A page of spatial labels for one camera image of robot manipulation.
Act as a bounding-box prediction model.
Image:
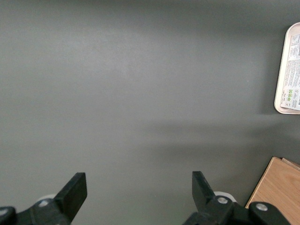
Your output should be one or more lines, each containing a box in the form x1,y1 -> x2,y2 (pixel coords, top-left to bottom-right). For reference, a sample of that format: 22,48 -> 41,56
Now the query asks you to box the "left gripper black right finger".
184,171 -> 293,225

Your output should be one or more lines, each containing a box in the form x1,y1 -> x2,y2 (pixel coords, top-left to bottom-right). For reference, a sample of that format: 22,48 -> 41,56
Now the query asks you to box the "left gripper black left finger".
0,172 -> 88,225

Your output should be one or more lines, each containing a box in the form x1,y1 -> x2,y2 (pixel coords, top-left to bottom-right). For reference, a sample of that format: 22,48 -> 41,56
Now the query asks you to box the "wooden drawer cabinet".
245,156 -> 300,225

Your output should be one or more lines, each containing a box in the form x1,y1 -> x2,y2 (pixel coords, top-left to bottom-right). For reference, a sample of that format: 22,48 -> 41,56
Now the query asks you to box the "beige plastic tray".
273,22 -> 300,115

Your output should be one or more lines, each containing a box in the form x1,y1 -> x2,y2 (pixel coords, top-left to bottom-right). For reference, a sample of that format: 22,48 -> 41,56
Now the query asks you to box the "red cookie box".
280,32 -> 300,111

